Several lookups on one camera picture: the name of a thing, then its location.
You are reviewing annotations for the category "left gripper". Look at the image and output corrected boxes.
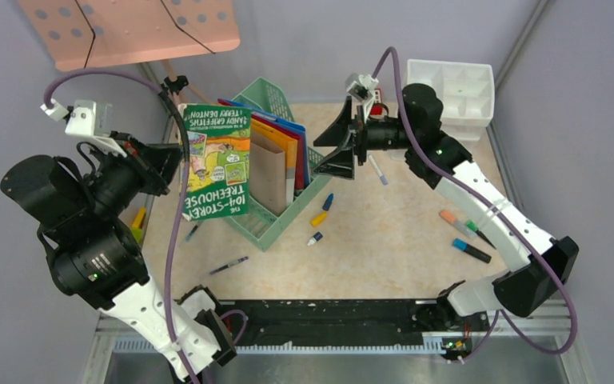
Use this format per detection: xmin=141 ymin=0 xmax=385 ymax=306
xmin=80 ymin=126 xmax=185 ymax=212

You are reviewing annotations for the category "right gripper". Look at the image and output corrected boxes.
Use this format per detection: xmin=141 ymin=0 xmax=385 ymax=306
xmin=312 ymin=97 xmax=417 ymax=180

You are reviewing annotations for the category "red translucent file folder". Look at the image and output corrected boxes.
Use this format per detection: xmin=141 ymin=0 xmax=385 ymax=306
xmin=217 ymin=98 xmax=308 ymax=192

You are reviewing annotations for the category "blue plastic folder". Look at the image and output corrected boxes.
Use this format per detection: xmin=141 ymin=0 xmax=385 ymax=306
xmin=225 ymin=100 xmax=311 ymax=190

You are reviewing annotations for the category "green children's book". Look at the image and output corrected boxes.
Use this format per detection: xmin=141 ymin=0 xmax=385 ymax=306
xmin=178 ymin=103 xmax=252 ymax=222

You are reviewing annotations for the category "beige pressure file folder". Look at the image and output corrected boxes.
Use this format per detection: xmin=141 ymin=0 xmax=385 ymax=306
xmin=249 ymin=142 xmax=287 ymax=216

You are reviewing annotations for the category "clear plastic drawer unit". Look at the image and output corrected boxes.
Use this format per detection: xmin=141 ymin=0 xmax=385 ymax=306
xmin=406 ymin=59 xmax=495 ymax=148

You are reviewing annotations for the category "green file rack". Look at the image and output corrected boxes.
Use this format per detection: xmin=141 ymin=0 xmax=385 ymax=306
xmin=225 ymin=78 xmax=334 ymax=254

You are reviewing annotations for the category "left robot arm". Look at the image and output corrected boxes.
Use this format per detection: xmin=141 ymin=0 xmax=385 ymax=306
xmin=0 ymin=132 xmax=237 ymax=382

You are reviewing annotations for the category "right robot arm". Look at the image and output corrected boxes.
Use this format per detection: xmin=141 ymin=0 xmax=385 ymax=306
xmin=313 ymin=83 xmax=579 ymax=330

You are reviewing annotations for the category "lavender capped marker pen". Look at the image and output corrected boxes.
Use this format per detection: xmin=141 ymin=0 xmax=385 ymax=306
xmin=368 ymin=154 xmax=389 ymax=186

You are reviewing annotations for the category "red small box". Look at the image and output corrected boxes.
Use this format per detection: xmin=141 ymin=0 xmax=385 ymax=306
xmin=369 ymin=87 xmax=389 ymax=118

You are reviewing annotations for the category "yellow green clamp tool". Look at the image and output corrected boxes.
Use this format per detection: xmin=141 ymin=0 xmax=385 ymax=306
xmin=130 ymin=206 xmax=146 ymax=244

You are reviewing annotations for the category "orange file folder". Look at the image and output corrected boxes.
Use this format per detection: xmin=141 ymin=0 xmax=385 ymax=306
xmin=251 ymin=118 xmax=298 ymax=206

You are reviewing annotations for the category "yellow dropper bottle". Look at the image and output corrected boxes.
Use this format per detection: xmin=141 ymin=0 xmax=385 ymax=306
xmin=310 ymin=211 xmax=328 ymax=227

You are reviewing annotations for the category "black lamp clamp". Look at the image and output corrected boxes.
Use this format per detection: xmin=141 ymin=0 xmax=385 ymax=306
xmin=161 ymin=75 xmax=189 ymax=95

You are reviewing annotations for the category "pink lamp stand pole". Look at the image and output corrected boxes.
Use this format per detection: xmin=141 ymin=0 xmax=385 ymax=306
xmin=160 ymin=59 xmax=209 ymax=103

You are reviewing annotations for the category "orange capped highlighter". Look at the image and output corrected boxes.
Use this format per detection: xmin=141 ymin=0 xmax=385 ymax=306
xmin=439 ymin=210 xmax=477 ymax=239

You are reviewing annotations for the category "green capped highlighter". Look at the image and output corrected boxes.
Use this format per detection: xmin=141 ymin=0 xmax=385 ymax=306
xmin=464 ymin=219 xmax=495 ymax=249

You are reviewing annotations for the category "pink perforated lamp panel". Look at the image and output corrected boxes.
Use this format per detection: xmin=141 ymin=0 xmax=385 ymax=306
xmin=17 ymin=0 xmax=241 ymax=72

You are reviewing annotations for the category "teal capped marker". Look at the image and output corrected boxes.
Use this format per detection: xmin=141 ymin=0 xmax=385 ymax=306
xmin=452 ymin=238 xmax=492 ymax=264

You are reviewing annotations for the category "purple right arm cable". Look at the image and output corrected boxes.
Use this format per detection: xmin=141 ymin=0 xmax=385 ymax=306
xmin=371 ymin=46 xmax=580 ymax=364

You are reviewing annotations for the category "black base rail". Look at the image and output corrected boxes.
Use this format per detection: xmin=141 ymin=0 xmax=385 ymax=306
xmin=221 ymin=299 xmax=491 ymax=359

